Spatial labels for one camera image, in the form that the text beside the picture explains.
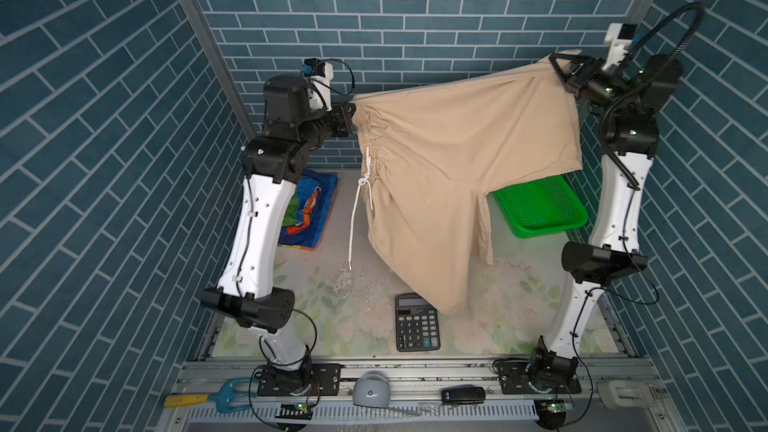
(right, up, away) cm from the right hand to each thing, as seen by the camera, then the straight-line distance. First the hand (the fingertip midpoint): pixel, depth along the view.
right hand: (551, 52), depth 60 cm
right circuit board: (+6, -82, +11) cm, 83 cm away
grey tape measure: (-37, -72, +4) cm, 81 cm away
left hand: (-41, -9, +3) cm, 43 cm away
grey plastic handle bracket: (+23, -77, +10) cm, 80 cm away
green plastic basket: (+22, -34, +51) cm, 65 cm away
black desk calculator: (-27, -65, +20) cm, 73 cm away
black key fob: (-16, -75, +8) cm, 77 cm away
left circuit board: (-56, -83, +12) cm, 101 cm away
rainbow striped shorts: (-62, -34, +39) cm, 81 cm away
